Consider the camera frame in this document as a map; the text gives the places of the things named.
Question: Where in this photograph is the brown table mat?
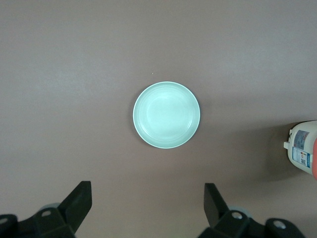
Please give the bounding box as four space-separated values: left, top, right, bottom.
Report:
0 0 317 238

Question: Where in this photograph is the cream rice cooker orange handle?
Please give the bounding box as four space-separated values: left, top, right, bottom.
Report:
283 120 317 183

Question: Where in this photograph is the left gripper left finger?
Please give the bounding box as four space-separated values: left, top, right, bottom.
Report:
17 180 93 238

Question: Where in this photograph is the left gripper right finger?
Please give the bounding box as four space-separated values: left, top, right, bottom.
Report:
198 183 268 238

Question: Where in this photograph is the pale green round plate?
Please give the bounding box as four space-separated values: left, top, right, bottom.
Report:
133 81 201 150

